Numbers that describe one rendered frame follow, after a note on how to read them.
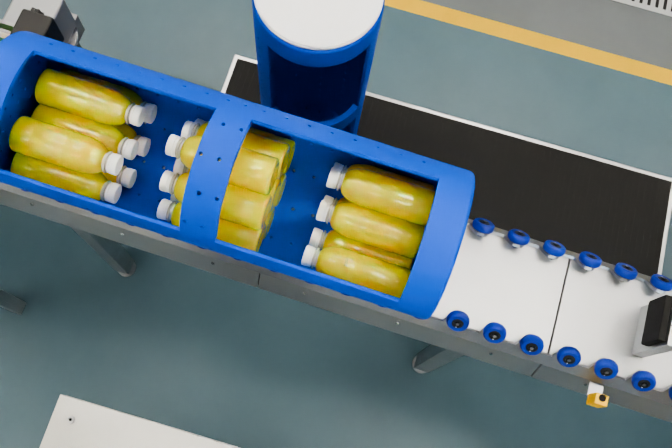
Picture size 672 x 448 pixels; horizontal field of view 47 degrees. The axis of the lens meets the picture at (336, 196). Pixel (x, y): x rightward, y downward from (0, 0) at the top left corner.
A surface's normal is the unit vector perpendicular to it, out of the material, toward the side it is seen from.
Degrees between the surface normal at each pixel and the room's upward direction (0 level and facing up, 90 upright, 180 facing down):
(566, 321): 0
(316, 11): 0
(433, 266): 33
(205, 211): 47
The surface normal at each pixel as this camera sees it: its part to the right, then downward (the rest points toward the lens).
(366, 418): 0.06, -0.30
